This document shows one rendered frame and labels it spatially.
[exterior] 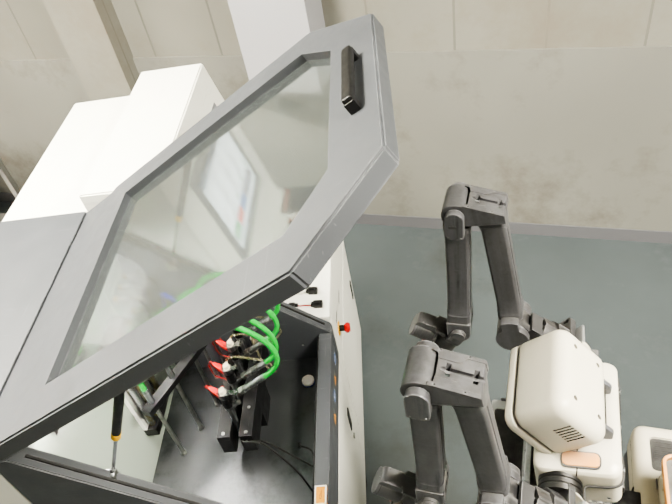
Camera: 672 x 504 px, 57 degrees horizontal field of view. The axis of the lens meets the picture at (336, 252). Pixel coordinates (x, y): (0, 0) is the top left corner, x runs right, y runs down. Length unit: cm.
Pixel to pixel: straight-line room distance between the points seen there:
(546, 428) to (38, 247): 127
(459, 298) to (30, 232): 112
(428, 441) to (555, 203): 248
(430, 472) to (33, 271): 104
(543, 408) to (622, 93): 209
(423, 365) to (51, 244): 107
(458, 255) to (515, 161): 199
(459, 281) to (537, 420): 35
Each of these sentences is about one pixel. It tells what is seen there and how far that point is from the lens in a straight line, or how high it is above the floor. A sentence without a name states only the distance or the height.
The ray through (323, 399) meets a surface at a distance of 181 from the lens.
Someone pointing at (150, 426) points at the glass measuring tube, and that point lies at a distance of 192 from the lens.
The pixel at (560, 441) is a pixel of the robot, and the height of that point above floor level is 128.
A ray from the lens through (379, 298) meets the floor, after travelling 331.
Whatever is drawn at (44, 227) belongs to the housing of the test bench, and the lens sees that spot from 180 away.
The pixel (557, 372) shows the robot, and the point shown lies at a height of 139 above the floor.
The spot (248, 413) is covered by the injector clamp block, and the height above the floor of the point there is 98.
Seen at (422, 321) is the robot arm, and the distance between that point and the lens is 158.
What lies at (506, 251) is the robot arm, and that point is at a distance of 136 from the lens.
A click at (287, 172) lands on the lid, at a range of 104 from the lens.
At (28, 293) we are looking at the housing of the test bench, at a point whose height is 150.
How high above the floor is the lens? 243
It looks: 42 degrees down
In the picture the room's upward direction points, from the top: 12 degrees counter-clockwise
